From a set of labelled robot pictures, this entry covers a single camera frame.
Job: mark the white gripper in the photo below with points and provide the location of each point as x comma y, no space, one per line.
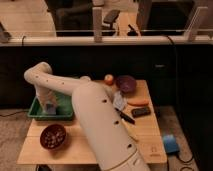
46,96

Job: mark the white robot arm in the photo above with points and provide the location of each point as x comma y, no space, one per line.
107,136

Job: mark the green plastic tray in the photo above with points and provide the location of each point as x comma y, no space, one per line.
64,111

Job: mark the dark red bowl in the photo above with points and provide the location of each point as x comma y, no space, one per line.
53,136

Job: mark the apple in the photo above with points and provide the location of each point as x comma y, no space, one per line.
109,79

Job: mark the purple bowl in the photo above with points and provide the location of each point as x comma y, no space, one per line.
126,83

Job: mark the black office chair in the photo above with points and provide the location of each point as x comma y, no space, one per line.
72,17

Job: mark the orange carrot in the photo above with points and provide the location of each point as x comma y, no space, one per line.
137,102

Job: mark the black rectangular remote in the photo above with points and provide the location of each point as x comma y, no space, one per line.
139,112

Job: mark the blue box on floor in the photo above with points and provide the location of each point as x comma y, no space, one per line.
170,144

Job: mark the white horizontal rail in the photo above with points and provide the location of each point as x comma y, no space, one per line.
106,40

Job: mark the black handled knife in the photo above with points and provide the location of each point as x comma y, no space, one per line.
125,116

